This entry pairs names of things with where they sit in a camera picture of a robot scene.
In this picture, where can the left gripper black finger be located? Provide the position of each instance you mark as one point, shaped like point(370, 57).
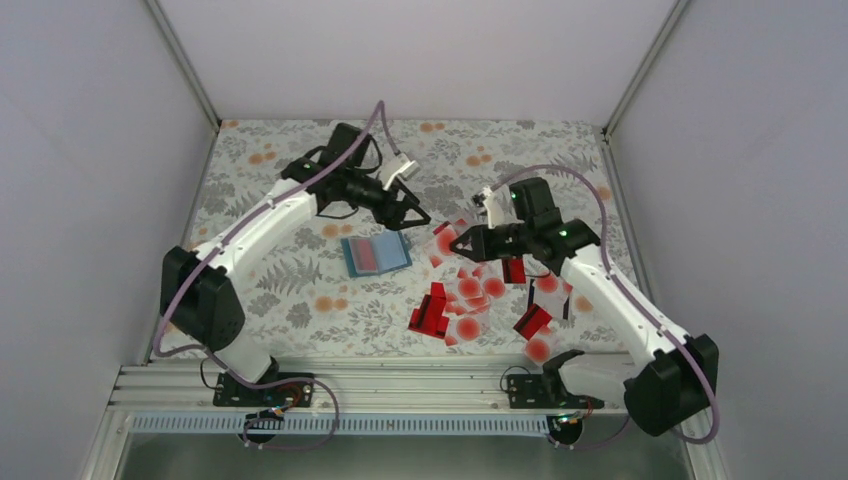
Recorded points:
point(411, 205)
point(403, 224)

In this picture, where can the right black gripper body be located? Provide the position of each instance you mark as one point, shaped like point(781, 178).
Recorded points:
point(504, 248)

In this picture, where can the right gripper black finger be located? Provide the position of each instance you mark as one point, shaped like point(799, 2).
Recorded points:
point(475, 254)
point(473, 238)

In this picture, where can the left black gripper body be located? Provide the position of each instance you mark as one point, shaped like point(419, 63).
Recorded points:
point(381, 212)

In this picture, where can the teal leather card holder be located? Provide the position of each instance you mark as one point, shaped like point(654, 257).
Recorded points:
point(391, 249)

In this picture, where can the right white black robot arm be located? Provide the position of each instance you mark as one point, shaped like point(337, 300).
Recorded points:
point(670, 376)

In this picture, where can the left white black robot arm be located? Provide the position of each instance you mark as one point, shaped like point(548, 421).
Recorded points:
point(198, 294)

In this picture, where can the dark red striped card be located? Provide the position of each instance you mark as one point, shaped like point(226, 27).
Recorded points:
point(513, 271)

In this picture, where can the red card with stripe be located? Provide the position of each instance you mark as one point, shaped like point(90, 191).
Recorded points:
point(429, 319)

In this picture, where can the floral patterned table mat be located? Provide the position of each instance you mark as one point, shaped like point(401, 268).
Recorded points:
point(299, 300)

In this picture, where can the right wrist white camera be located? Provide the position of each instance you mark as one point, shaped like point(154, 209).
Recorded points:
point(488, 209)

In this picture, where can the wrist white camera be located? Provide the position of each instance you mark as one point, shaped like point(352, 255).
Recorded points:
point(488, 209)
point(400, 167)

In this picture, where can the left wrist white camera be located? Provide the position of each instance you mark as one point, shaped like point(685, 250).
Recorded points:
point(400, 167)

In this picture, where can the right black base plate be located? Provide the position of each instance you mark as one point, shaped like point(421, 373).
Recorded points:
point(527, 392)

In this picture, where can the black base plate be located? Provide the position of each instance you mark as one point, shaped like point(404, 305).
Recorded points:
point(297, 390)
point(527, 392)

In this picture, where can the blue slotted cable duct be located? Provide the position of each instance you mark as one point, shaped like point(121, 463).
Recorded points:
point(346, 424)

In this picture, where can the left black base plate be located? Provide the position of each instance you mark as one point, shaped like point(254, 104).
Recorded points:
point(297, 390)

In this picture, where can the aluminium rail frame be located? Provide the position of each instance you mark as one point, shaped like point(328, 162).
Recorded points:
point(457, 384)

